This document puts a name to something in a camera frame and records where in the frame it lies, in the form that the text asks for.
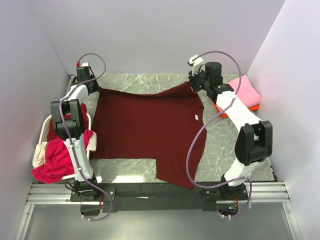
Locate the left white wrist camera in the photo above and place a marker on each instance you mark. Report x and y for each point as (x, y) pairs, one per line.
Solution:
(82, 64)

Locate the dark red t shirt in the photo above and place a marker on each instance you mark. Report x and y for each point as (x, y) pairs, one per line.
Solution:
(166, 127)

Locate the cream t shirt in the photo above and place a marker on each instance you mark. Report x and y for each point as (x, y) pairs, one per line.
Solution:
(39, 154)

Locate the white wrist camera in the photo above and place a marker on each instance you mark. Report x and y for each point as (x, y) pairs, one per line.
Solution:
(82, 64)
(195, 61)

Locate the black base beam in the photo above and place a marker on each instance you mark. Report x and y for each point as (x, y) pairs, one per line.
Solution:
(115, 197)

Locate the white laundry basket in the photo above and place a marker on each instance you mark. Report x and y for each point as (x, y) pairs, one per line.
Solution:
(44, 133)

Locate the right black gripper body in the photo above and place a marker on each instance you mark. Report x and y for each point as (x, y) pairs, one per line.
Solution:
(198, 81)

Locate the aluminium rail frame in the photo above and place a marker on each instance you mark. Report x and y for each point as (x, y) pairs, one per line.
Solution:
(257, 191)

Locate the red t shirt in basket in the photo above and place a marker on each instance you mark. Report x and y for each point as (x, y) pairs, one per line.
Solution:
(51, 134)

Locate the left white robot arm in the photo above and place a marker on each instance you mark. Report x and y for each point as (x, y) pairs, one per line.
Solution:
(69, 124)

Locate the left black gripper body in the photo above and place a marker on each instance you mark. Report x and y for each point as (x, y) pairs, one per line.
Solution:
(95, 86)

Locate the magenta t shirt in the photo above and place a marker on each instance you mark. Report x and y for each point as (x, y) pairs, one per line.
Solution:
(57, 163)

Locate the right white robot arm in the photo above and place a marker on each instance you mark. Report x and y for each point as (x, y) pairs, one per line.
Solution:
(255, 137)

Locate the folded pink t shirt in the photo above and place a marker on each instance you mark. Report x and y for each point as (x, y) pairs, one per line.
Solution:
(248, 95)

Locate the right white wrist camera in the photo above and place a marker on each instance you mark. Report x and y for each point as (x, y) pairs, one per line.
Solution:
(195, 61)

